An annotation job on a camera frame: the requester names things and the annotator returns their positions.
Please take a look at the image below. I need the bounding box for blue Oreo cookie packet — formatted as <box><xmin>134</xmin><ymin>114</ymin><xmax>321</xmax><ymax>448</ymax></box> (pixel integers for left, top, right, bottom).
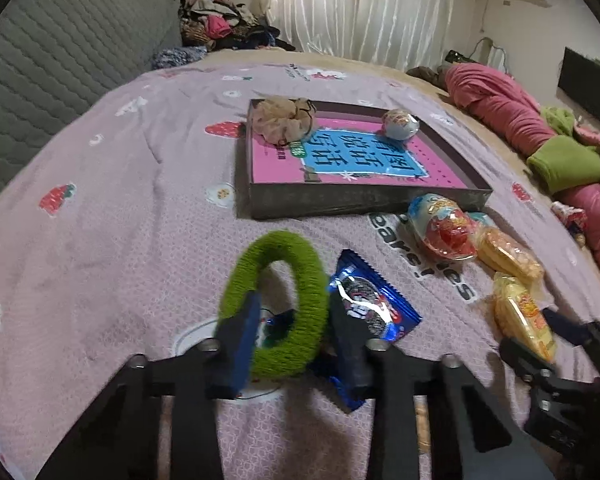
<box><xmin>328</xmin><ymin>249</ymin><xmax>422</xmax><ymax>411</ymax></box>

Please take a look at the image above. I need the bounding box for yellow snack pack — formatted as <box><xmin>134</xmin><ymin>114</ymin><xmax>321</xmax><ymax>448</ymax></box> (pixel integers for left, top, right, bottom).
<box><xmin>493</xmin><ymin>272</ymin><xmax>557</xmax><ymax>363</ymax></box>

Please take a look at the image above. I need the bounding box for green knitted hair ring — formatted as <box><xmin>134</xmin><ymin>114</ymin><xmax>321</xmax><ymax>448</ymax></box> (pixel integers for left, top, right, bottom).
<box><xmin>217</xmin><ymin>230</ymin><xmax>332</xmax><ymax>380</ymax></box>

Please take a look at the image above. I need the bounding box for clear biscuit pack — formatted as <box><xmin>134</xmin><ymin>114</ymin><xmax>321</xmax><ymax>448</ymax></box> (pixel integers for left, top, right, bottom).
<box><xmin>478</xmin><ymin>226</ymin><xmax>544</xmax><ymax>285</ymax></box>

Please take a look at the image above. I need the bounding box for beige fabric scrunchie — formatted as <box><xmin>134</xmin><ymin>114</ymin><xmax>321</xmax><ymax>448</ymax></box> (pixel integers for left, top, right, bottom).
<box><xmin>250</xmin><ymin>96</ymin><xmax>317</xmax><ymax>148</ymax></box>

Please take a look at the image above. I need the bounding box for pale surprise egg toy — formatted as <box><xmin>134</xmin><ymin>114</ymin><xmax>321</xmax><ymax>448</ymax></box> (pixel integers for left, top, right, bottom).
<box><xmin>382</xmin><ymin>108</ymin><xmax>420</xmax><ymax>142</ymax></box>

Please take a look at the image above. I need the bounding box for small red white plush toy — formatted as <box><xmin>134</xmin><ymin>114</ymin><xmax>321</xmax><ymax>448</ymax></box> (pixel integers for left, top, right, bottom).
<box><xmin>550</xmin><ymin>200</ymin><xmax>588</xmax><ymax>247</ymax></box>

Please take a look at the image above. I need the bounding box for green fleece blanket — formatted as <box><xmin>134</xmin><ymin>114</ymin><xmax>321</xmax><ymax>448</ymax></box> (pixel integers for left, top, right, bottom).
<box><xmin>527</xmin><ymin>106</ymin><xmax>600</xmax><ymax>195</ymax></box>

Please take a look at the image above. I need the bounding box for pink book in tray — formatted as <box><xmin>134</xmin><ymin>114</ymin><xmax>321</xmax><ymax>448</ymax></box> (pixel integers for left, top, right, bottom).
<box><xmin>248</xmin><ymin>119</ymin><xmax>469</xmax><ymax>190</ymax></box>

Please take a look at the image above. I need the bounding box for pink quilt roll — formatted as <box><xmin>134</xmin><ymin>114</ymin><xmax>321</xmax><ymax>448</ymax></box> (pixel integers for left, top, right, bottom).
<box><xmin>445</xmin><ymin>63</ymin><xmax>600</xmax><ymax>268</ymax></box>

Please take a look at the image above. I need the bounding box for dark floral pillow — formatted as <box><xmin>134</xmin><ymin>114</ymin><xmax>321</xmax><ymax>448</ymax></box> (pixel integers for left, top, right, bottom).
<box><xmin>151</xmin><ymin>47</ymin><xmax>208</xmax><ymax>70</ymax></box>

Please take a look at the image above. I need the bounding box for pile of clothes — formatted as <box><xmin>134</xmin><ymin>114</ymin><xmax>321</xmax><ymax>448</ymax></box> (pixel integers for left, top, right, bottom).
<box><xmin>178</xmin><ymin>0</ymin><xmax>296</xmax><ymax>52</ymax></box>

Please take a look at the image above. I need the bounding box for white striped curtain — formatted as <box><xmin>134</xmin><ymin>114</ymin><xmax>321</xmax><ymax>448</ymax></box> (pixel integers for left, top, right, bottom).
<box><xmin>260</xmin><ymin>0</ymin><xmax>454</xmax><ymax>72</ymax></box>

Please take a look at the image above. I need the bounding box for grey quilted headboard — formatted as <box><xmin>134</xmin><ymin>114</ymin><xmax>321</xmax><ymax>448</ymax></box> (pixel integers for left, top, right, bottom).
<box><xmin>0</xmin><ymin>0</ymin><xmax>182</xmax><ymax>193</ymax></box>

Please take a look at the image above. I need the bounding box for black wall television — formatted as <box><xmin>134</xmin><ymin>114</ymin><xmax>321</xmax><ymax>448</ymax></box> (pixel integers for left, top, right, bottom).
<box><xmin>558</xmin><ymin>48</ymin><xmax>600</xmax><ymax>122</ymax></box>

